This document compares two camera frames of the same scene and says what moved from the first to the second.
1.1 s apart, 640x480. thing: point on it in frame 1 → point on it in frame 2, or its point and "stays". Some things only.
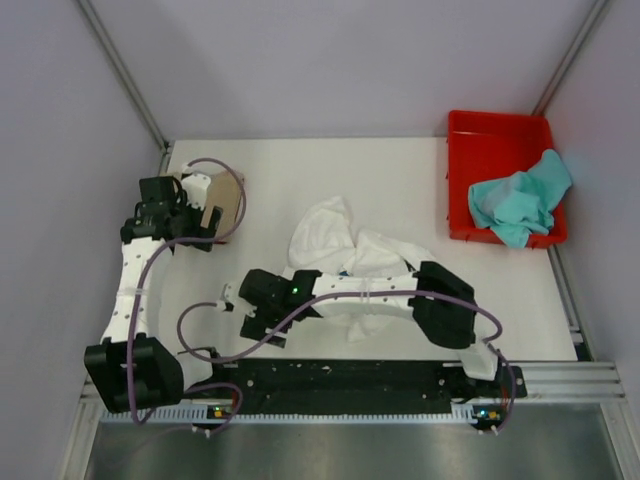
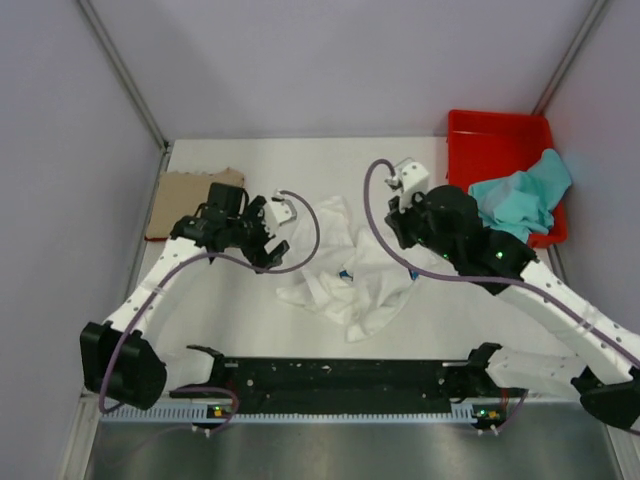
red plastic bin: (486, 145) stays
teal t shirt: (519, 206) stays
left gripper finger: (215, 218) → (257, 205)
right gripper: (257, 325) → (394, 219)
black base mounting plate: (360, 386) stays
